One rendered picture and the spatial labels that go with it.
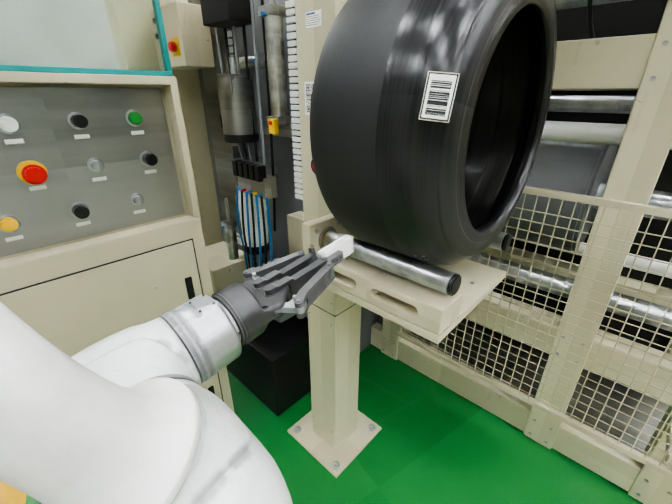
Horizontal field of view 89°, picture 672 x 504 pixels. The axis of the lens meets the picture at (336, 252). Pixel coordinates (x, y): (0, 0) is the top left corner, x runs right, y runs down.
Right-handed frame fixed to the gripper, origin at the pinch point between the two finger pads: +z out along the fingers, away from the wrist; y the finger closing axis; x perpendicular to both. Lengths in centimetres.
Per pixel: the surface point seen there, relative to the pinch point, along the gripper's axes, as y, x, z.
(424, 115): -8.8, -18.8, 10.7
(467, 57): -11.2, -25.0, 16.9
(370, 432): 20, 104, 27
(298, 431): 41, 101, 8
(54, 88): 66, -26, -14
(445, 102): -10.9, -20.3, 12.2
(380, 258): 4.6, 11.8, 17.4
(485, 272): -8, 26, 46
